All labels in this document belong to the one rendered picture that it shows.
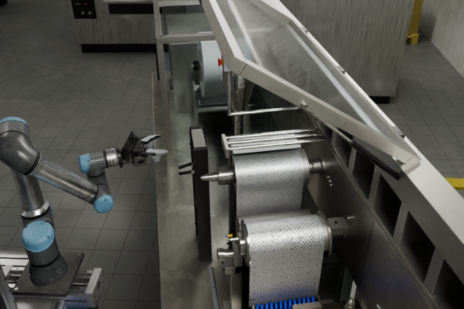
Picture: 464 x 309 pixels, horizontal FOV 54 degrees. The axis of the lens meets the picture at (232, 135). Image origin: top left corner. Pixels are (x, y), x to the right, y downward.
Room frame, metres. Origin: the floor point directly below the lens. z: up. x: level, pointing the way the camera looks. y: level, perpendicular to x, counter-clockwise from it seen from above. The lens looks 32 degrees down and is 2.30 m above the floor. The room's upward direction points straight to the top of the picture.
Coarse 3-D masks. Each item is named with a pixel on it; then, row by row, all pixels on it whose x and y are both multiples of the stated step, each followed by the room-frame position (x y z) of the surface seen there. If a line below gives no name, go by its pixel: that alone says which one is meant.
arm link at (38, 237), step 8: (32, 224) 1.35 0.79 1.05; (40, 224) 1.35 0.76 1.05; (48, 224) 1.35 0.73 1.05; (24, 232) 1.31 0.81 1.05; (32, 232) 1.31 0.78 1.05; (40, 232) 1.31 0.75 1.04; (48, 232) 1.31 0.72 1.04; (24, 240) 1.28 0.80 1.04; (32, 240) 1.27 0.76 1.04; (40, 240) 1.28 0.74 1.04; (48, 240) 1.29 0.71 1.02; (32, 248) 1.26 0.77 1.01; (40, 248) 1.26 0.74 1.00; (48, 248) 1.28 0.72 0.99; (56, 248) 1.32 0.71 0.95; (32, 256) 1.26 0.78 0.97; (40, 256) 1.26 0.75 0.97; (48, 256) 1.28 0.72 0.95; (56, 256) 1.30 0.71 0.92; (40, 264) 1.26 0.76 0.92
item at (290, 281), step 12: (288, 264) 1.00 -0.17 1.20; (300, 264) 1.01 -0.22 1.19; (312, 264) 1.01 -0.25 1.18; (252, 276) 0.98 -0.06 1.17; (264, 276) 0.99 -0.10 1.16; (276, 276) 1.00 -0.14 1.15; (288, 276) 1.00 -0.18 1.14; (300, 276) 1.01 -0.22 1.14; (312, 276) 1.02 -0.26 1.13; (252, 288) 0.98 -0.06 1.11; (264, 288) 0.99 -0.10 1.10; (276, 288) 1.00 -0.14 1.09; (288, 288) 1.00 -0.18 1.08; (300, 288) 1.01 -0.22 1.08; (312, 288) 1.02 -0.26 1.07; (252, 300) 0.98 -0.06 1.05; (264, 300) 0.99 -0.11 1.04; (276, 300) 1.00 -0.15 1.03; (288, 300) 1.00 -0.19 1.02
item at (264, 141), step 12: (264, 132) 1.38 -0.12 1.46; (276, 132) 1.38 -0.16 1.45; (288, 132) 1.38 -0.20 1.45; (300, 132) 1.39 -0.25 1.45; (228, 144) 1.31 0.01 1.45; (240, 144) 1.33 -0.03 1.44; (252, 144) 1.33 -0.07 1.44; (264, 144) 1.30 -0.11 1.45; (276, 144) 1.30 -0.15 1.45; (288, 144) 1.31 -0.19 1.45; (228, 156) 1.27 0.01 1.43
